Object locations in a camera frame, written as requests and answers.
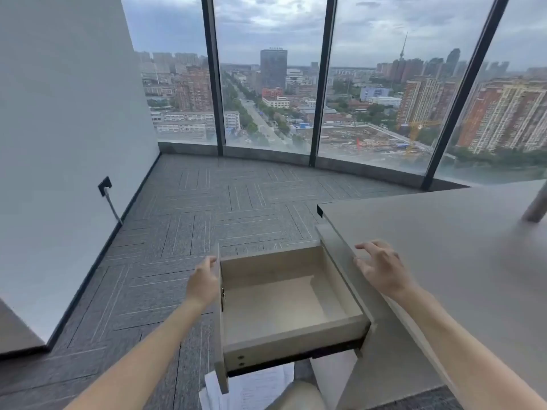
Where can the person's right hand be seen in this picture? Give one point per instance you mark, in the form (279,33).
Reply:
(386,271)

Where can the person's left hand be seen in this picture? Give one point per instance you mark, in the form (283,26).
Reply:
(203,283)

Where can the person's left fingers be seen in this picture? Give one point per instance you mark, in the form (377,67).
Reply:
(209,262)

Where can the person's right thumb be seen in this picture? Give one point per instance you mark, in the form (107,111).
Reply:
(362,265)

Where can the beige wooden drawer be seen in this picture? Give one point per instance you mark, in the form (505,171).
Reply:
(277,303)

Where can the person's right forearm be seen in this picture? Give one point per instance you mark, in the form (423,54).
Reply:
(470,337)

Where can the person's left forearm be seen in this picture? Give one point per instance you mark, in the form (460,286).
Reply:
(149,358)

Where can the grey desk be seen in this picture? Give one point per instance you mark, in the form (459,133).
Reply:
(448,234)

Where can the dark grey window sill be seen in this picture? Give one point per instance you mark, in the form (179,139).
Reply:
(265,154)

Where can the white paper sheets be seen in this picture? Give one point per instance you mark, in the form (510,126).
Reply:
(256,388)

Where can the person's beige trouser leg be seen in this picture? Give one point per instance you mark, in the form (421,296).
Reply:
(299,399)

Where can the black window mullion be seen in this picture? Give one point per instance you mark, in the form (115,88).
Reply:
(466,89)
(213,81)
(322,81)

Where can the grey round pole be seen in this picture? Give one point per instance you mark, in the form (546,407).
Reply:
(536,204)

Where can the black wall socket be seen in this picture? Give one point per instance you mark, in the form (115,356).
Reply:
(104,186)

